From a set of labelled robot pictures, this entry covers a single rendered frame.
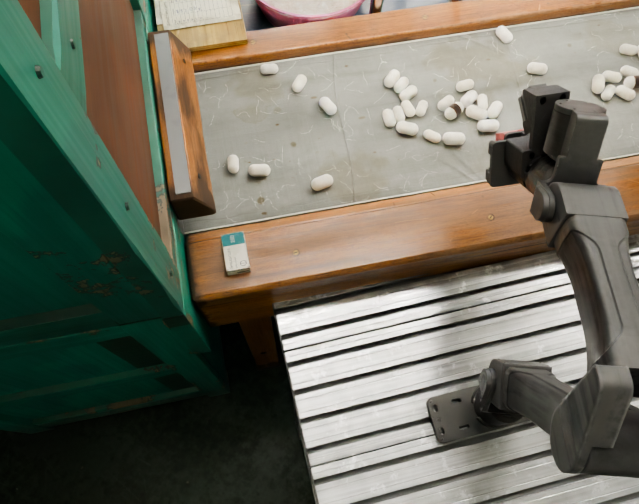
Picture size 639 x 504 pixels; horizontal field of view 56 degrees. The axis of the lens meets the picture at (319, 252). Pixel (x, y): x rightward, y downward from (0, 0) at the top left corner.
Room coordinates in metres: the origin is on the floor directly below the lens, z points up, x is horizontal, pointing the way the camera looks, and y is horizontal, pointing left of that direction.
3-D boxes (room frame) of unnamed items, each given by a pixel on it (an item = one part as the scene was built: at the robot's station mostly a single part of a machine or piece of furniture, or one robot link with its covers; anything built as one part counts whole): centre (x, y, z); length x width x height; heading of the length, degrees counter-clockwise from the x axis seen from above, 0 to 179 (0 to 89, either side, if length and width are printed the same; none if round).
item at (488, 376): (0.13, -0.29, 0.77); 0.09 x 0.06 x 0.06; 91
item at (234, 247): (0.30, 0.13, 0.78); 0.06 x 0.04 x 0.02; 16
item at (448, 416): (0.12, -0.29, 0.71); 0.20 x 0.07 x 0.08; 109
